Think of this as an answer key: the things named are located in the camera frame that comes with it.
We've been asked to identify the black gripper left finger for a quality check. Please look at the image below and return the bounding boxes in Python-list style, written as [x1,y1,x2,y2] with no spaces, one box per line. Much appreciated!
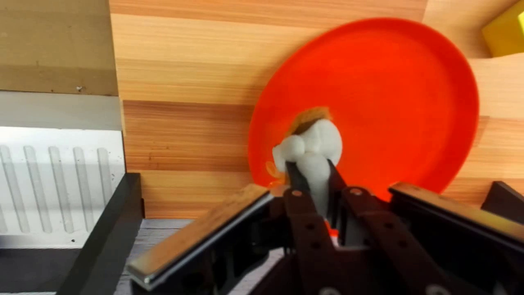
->
[283,160,342,295]

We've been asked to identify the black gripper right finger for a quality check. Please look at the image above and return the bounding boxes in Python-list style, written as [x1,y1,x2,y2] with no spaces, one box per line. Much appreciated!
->
[326,158,457,295]

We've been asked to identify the white mushroom toy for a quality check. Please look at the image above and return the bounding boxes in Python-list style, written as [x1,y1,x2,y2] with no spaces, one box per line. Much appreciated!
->
[270,116,344,219]

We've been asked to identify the orange round plate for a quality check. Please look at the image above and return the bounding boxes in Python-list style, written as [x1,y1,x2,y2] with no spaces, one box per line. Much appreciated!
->
[246,16,481,201]

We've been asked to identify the yellow block toy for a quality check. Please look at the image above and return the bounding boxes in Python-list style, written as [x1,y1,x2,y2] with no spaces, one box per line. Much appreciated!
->
[480,4,524,58]

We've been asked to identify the brown cardboard sheet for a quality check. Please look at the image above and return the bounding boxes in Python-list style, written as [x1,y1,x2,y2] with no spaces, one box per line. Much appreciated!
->
[0,0,119,96]

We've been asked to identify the black slanted frame beam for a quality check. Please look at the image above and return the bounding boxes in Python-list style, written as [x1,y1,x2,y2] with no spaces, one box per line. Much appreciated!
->
[480,178,524,226]

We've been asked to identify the black upright frame beam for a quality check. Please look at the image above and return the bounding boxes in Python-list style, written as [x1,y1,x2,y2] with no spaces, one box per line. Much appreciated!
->
[56,170,146,295]

